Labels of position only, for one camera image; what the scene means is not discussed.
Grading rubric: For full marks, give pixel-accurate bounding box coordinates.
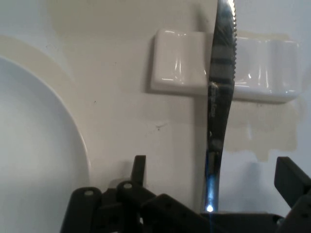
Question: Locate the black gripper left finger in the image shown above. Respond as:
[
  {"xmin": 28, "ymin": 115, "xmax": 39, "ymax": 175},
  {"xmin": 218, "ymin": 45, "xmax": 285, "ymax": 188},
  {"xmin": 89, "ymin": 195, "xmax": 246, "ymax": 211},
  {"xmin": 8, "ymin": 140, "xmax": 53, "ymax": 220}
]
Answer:
[{"xmin": 60, "ymin": 155, "xmax": 219, "ymax": 233}]

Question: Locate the round white plate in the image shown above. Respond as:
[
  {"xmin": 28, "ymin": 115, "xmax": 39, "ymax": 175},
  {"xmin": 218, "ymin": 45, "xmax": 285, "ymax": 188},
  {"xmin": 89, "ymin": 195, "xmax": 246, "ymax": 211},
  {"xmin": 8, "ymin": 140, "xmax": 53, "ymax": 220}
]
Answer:
[{"xmin": 0, "ymin": 56, "xmax": 92, "ymax": 233}]

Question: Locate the large white ceramic cutlery rest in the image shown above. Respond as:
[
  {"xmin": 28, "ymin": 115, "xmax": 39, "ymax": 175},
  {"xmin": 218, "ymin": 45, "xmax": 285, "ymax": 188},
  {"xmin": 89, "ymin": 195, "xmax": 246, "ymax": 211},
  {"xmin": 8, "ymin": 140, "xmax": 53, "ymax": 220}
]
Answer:
[{"xmin": 146, "ymin": 28, "xmax": 300, "ymax": 104}]

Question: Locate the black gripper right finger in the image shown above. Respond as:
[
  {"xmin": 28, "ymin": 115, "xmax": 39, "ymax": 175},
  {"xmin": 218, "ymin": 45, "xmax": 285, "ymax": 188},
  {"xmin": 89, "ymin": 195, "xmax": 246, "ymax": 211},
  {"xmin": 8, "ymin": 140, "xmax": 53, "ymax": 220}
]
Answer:
[{"xmin": 274, "ymin": 156, "xmax": 311, "ymax": 233}]

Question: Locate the silver serrated table knife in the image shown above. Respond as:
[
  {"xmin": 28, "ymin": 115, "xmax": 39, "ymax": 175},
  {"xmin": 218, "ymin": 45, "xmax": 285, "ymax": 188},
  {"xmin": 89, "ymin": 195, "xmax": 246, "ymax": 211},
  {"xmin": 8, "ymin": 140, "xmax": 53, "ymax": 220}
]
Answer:
[{"xmin": 200, "ymin": 0, "xmax": 238, "ymax": 214}]

